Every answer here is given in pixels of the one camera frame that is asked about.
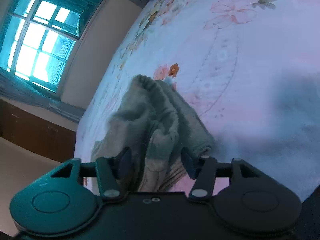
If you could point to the grey-green knit pants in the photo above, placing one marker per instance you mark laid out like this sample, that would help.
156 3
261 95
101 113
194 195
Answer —
155 122

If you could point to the pink floral bed sheet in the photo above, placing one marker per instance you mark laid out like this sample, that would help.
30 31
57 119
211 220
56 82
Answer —
249 68

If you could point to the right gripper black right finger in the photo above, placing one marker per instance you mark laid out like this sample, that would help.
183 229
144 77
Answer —
203 171

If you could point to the window with white frame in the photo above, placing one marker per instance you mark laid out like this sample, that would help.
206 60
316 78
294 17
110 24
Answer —
39 36

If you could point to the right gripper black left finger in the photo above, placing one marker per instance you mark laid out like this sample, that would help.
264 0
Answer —
110 170

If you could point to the brown wooden door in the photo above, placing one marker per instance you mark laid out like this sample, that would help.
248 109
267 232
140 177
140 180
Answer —
36 134

